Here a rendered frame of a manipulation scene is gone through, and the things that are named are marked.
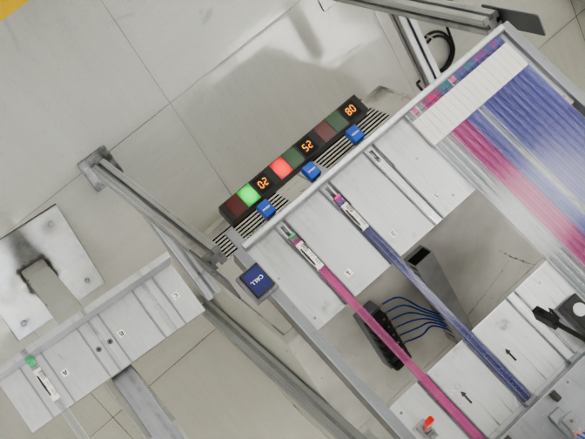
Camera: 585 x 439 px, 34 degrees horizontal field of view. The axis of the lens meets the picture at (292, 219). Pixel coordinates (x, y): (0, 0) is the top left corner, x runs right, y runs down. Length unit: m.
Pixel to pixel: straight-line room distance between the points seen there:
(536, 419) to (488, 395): 0.10
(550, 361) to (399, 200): 0.39
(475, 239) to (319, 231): 0.54
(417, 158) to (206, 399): 1.19
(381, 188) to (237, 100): 0.78
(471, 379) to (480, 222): 0.55
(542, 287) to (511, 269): 0.51
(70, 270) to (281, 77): 0.72
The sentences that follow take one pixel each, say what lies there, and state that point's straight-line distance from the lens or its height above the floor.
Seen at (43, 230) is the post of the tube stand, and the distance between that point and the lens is 2.35.
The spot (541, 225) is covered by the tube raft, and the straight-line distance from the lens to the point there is 1.79.
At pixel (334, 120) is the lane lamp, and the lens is 1.82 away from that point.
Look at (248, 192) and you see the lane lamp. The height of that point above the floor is 0.65.
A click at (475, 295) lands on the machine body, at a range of 2.24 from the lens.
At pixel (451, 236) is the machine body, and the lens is 2.12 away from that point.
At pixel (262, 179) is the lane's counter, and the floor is 0.65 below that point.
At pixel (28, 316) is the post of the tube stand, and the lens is 2.42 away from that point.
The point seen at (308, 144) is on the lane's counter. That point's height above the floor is 0.66.
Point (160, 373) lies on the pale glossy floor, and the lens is 2.63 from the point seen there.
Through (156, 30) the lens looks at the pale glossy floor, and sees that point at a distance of 2.33.
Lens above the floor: 2.14
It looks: 54 degrees down
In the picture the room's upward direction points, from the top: 122 degrees clockwise
